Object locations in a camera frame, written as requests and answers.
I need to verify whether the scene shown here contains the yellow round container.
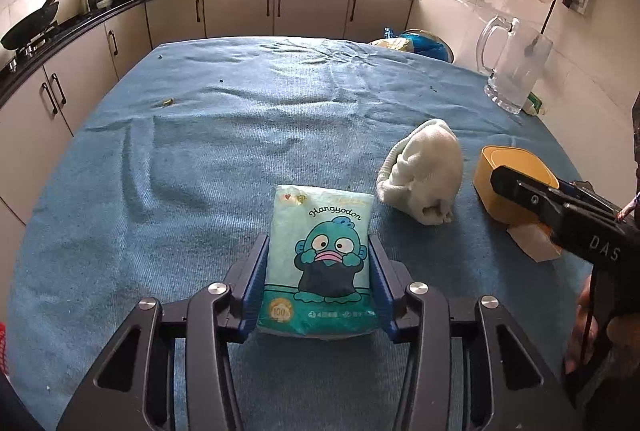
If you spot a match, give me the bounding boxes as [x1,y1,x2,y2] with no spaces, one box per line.
[473,145,560,226]

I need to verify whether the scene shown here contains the teal cartoon tissue pack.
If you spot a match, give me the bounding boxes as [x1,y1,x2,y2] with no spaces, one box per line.
[257,185,378,339]

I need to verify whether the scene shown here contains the white kitchen base cabinets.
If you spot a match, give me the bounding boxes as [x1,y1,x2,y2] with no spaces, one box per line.
[1,0,414,224]

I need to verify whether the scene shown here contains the person's right hand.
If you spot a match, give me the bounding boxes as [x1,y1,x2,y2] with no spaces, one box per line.
[563,275,640,375]

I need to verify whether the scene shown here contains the white crumpled wrapper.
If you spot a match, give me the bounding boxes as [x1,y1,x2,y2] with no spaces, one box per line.
[506,224,563,263]

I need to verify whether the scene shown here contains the red plastic mesh basket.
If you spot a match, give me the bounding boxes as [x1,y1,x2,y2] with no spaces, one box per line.
[0,321,9,375]

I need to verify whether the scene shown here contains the white folded cloth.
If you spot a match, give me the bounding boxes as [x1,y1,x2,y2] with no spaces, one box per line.
[375,119,463,226]

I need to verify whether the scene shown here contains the clear glass pitcher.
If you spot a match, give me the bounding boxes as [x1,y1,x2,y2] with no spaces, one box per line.
[475,15,553,114]

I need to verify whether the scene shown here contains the blue towel table cover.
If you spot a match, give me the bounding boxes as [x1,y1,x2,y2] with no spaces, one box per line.
[6,38,588,430]

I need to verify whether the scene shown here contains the blue bowl with food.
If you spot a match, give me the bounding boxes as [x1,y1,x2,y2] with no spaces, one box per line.
[371,28,454,64]

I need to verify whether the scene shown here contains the black wok pan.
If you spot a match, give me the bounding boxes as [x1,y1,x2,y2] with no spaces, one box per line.
[1,0,60,50]

